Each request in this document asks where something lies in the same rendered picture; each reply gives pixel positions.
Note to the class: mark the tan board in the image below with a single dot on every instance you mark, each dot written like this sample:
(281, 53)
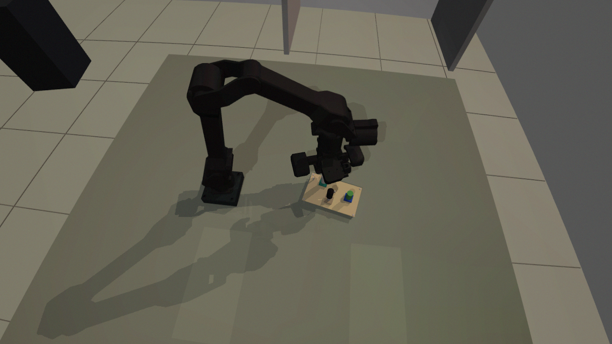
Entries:
(339, 196)

